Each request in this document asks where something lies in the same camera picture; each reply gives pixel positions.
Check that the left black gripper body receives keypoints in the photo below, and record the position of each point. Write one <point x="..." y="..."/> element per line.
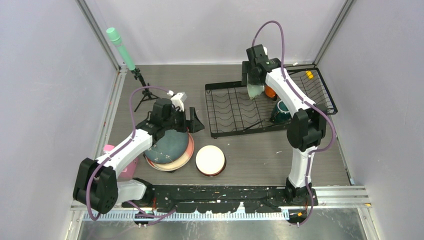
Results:
<point x="177" y="120"/>

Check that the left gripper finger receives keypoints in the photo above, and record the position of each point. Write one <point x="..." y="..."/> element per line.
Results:
<point x="194" y="126"/>
<point x="192" y="115"/>

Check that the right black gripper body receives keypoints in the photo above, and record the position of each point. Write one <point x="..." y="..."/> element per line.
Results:
<point x="251" y="79"/>

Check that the light green bowl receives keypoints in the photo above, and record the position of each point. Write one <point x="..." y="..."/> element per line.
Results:
<point x="255" y="90"/>

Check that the orange mug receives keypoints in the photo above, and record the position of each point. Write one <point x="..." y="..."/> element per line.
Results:
<point x="270" y="93"/>

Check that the black wire dish rack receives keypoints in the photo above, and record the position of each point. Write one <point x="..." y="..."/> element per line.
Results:
<point x="231" y="112"/>

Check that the dark green mug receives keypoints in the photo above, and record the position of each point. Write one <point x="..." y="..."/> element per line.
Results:
<point x="280" y="113"/>

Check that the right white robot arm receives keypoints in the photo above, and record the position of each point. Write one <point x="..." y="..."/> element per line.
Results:
<point x="308" y="122"/>

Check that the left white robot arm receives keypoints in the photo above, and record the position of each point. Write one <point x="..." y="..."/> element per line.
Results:
<point x="97" y="184"/>

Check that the blue floral plate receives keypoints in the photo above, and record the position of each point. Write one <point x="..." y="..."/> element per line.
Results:
<point x="169" y="148"/>

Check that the cream bowl red rim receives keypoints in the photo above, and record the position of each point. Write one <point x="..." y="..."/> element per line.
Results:
<point x="210" y="160"/>

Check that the pink cream plate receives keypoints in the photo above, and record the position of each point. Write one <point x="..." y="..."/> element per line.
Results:
<point x="178" y="163"/>

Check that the yellow block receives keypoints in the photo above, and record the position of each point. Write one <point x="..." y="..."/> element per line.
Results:
<point x="309" y="74"/>

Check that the pink box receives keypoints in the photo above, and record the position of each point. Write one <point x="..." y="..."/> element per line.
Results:
<point x="129" y="171"/>

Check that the green microphone on tripod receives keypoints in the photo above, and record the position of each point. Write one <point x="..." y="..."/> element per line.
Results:
<point x="116" y="40"/>

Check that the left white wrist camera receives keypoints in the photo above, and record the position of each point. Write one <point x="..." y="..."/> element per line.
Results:
<point x="178" y="99"/>

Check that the black wire rack side tray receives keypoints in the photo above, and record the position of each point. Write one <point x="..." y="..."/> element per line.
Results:
<point x="316" y="89"/>

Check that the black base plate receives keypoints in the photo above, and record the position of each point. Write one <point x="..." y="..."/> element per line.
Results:
<point x="220" y="199"/>

